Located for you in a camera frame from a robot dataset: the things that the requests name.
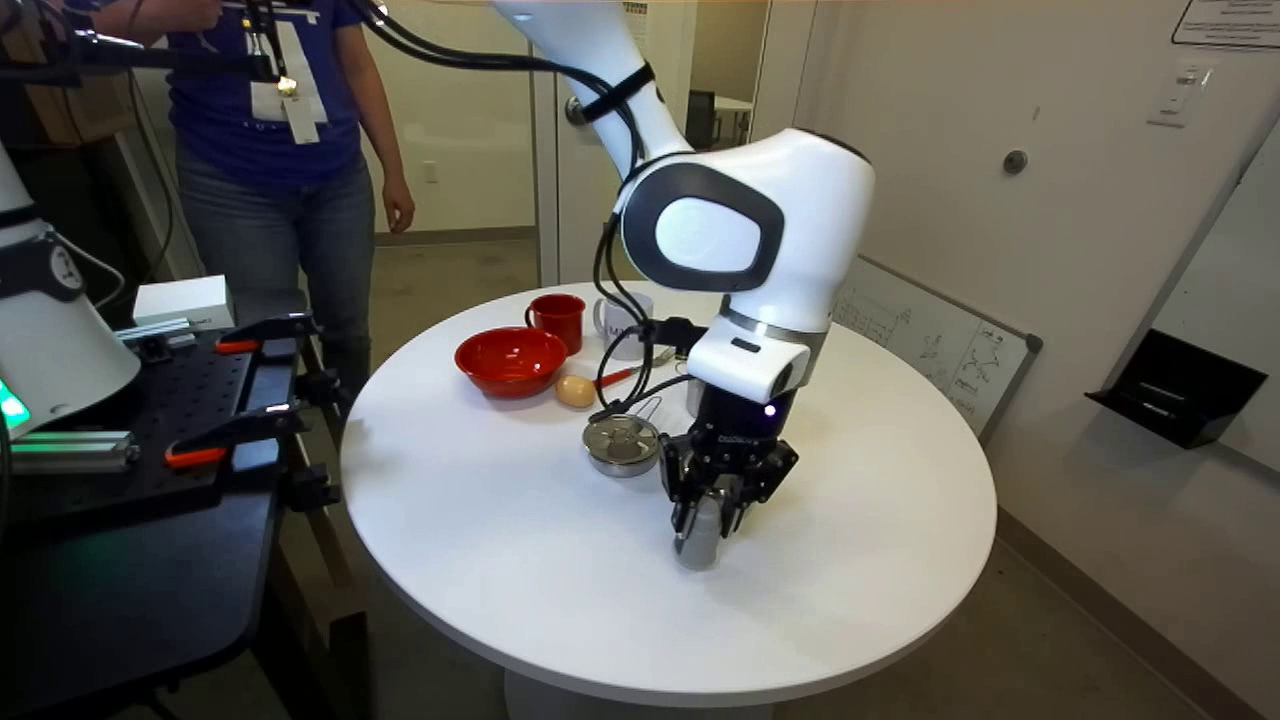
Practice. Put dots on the person's bare hand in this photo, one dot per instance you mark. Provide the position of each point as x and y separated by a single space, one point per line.
398 206

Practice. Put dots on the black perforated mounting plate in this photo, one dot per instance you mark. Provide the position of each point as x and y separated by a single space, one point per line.
144 400

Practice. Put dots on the person in blue shirt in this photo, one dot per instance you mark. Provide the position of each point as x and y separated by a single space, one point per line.
265 175

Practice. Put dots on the red bowl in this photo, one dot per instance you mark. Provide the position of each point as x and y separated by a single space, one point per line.
510 360

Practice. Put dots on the red mug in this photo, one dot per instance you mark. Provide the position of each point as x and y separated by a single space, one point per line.
563 320

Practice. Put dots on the beige egg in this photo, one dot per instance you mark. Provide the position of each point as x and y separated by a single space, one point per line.
577 391

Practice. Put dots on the round grey wall stop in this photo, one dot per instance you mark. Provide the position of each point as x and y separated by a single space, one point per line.
1013 160

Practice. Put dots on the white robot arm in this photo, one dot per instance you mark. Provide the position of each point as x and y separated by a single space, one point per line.
803 200

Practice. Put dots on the orange and black clamp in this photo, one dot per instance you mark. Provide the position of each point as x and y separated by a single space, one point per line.
263 340
242 444

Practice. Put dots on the black bin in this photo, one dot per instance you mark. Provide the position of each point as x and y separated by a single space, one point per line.
720 121

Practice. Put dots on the white box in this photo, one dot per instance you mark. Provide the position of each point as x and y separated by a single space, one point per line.
183 300

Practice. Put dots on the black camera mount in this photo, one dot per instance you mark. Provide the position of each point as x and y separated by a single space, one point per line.
144 48

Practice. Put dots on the grey salt shaker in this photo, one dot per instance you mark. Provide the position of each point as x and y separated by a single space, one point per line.
701 532

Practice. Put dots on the steel bowl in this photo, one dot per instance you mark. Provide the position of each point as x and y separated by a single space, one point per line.
622 440

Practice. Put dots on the paper wall sign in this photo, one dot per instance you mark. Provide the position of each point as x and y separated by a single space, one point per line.
1227 20

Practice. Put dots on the black cart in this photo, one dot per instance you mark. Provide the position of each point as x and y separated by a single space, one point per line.
132 584

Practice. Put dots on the person's bare forearm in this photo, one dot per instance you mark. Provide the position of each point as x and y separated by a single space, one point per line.
376 121

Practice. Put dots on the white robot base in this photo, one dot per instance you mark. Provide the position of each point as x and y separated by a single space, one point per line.
45 340

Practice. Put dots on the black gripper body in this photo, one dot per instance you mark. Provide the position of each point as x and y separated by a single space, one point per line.
734 444

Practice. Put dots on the small white cup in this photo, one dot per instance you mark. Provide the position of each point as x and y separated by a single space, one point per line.
610 317

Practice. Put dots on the whiteboard leaning on wall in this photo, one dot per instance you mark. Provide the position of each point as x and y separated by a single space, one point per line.
935 340

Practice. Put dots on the aluminium rail with green light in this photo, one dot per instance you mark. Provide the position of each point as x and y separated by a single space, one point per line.
65 450

